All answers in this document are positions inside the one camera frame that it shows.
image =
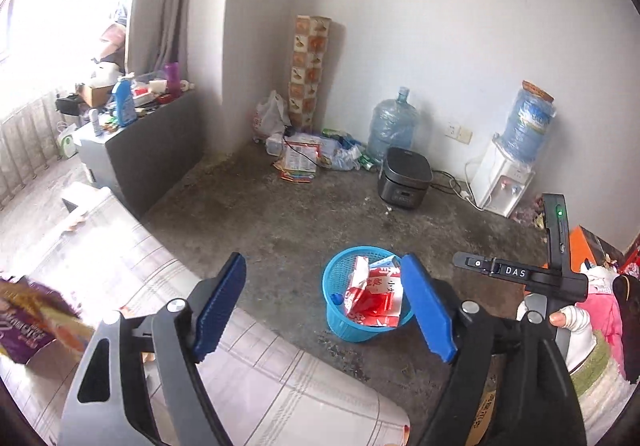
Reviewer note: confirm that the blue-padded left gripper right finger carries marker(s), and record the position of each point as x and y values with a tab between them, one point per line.
536	403

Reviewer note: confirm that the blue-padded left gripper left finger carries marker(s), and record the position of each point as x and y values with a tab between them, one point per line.
109	403

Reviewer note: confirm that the red white snack bag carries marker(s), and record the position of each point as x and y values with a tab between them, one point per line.
374	294

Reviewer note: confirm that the purple yellow snack bag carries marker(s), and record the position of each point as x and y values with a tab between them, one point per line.
33	316

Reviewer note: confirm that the pile of packaging trash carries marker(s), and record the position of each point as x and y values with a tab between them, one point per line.
300	156

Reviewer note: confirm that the right hand in white glove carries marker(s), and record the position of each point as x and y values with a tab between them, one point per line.
570	317

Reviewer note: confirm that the pink clothing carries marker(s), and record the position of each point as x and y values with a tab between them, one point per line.
603	308

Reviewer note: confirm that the orange box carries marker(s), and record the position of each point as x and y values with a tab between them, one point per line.
585	245

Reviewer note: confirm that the white water dispenser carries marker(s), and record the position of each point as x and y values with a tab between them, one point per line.
500	181

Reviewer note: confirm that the plastic water bottle in basket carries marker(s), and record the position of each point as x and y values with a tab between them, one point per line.
337	298

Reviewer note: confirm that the blue plastic mesh basket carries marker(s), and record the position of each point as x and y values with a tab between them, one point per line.
335	279

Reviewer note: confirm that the black rice cooker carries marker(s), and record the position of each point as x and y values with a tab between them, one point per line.
404	178

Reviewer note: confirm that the blue water jug on dispenser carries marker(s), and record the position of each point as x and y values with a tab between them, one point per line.
528	124

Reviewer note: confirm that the grey cabinet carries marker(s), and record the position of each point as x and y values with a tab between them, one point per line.
141	162

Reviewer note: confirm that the empty blue water jug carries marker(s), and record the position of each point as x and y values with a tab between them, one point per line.
392	125

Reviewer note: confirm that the blue detergent bottle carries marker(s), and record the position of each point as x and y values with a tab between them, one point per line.
125	111

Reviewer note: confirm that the white plastic bag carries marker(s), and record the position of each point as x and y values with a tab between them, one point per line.
271	116

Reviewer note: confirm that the cardboard box on cabinet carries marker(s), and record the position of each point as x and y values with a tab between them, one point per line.
95	96

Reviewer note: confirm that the purple cup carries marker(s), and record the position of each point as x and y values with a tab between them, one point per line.
173	85

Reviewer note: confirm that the grey curtain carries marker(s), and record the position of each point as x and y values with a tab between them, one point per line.
154	32

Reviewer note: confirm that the patterned tall cardboard box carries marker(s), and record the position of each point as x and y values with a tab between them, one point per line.
311	38

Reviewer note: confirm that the window with metal bars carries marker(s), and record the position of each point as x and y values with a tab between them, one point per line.
48	46

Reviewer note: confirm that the wall socket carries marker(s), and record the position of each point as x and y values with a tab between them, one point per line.
459	133

